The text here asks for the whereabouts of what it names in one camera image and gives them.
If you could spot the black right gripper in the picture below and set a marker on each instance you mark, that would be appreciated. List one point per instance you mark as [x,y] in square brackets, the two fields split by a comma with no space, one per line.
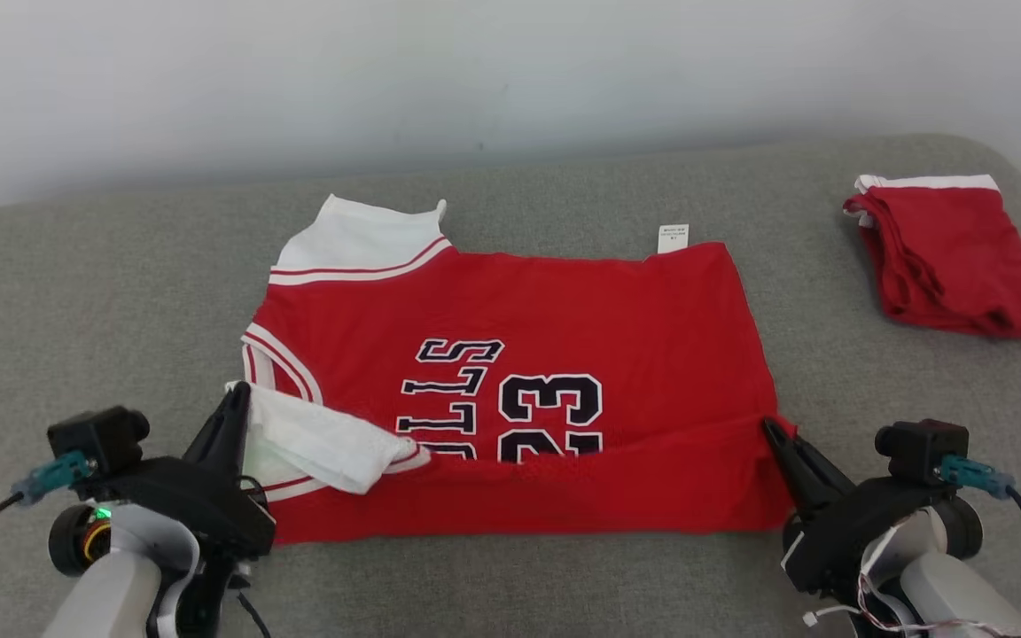
[847,540]

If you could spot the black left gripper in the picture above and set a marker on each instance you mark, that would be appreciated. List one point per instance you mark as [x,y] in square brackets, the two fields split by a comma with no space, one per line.
[191,505]

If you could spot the red shorts white stripe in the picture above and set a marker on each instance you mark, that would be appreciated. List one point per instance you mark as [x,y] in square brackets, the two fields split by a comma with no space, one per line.
[954,257]

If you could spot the red basketball jersey white sleeves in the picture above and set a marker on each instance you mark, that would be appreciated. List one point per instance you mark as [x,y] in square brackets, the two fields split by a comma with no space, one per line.
[564,310]

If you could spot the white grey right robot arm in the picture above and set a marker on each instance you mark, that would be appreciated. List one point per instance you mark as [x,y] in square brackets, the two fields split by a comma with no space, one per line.
[954,594]

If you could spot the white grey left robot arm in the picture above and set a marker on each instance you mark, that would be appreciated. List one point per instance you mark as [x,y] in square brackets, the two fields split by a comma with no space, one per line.
[112,585]

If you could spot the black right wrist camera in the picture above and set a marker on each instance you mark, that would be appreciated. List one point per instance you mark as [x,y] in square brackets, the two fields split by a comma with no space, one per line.
[923,447]

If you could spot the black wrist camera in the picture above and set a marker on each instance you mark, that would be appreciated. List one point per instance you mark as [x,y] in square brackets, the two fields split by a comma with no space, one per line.
[98,439]
[923,447]

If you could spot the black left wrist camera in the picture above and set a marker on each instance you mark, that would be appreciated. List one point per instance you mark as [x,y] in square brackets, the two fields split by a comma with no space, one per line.
[98,439]

